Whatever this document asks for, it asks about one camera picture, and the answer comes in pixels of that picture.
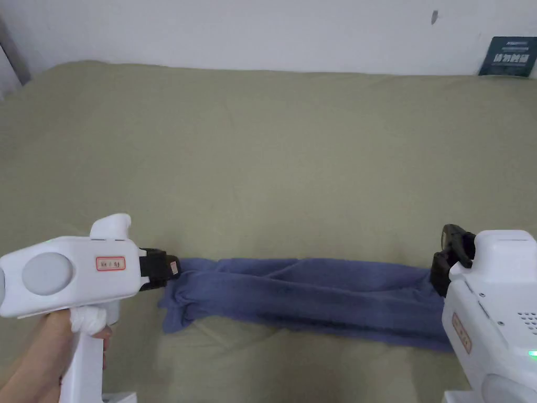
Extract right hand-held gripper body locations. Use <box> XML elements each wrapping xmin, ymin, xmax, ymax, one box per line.
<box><xmin>442</xmin><ymin>229</ymin><xmax>537</xmax><ymax>403</ymax></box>

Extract dark sign card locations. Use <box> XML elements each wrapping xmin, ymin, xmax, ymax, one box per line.
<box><xmin>478</xmin><ymin>36</ymin><xmax>537</xmax><ymax>79</ymax></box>

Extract bed with pale green sheet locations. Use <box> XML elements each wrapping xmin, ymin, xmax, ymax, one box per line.
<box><xmin>0</xmin><ymin>60</ymin><xmax>537</xmax><ymax>403</ymax></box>

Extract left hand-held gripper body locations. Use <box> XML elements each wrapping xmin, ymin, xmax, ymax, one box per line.
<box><xmin>0</xmin><ymin>213</ymin><xmax>169</xmax><ymax>403</ymax></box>

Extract dark blue garment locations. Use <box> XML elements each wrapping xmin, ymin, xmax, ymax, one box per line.
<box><xmin>157</xmin><ymin>256</ymin><xmax>456</xmax><ymax>354</ymax></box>

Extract person's left hand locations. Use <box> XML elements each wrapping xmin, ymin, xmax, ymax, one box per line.
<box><xmin>0</xmin><ymin>311</ymin><xmax>114</xmax><ymax>403</ymax></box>

